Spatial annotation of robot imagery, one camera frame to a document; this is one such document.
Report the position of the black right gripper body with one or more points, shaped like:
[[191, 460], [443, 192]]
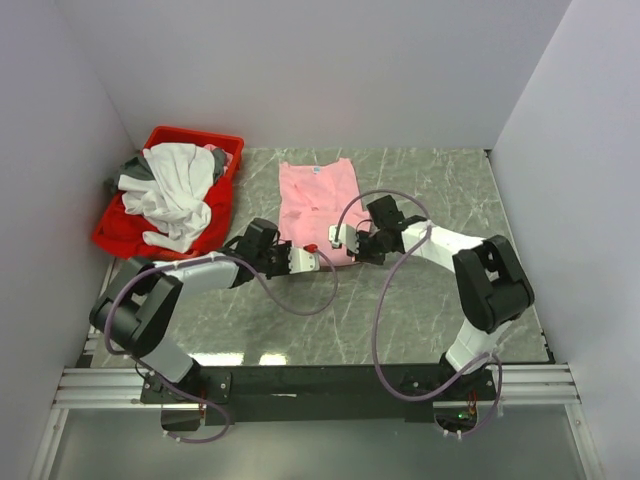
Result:
[[372, 248]]

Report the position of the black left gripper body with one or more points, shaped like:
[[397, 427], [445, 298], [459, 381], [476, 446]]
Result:
[[275, 260]]

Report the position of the pink t-shirt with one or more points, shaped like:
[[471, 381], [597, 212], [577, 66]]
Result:
[[312, 200]]

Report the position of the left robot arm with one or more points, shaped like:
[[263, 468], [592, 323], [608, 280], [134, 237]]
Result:
[[135, 310]]

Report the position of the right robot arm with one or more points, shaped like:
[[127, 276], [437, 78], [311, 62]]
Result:
[[493, 288]]

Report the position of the white t-shirt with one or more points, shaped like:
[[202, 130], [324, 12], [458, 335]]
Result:
[[173, 200]]

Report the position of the red plastic bin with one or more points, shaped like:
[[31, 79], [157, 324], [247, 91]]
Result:
[[232, 144]]

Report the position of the black base beam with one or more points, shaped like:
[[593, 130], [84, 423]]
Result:
[[409, 379]]

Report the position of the grey t-shirt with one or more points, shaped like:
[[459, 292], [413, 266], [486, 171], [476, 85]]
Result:
[[138, 168]]

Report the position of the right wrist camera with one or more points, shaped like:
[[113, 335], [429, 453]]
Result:
[[344, 237]]

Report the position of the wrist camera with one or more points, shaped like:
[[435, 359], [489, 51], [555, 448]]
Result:
[[344, 237], [304, 259]]

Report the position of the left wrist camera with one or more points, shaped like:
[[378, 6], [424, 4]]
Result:
[[304, 259]]

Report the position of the aluminium rail frame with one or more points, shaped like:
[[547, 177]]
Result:
[[525, 384]]

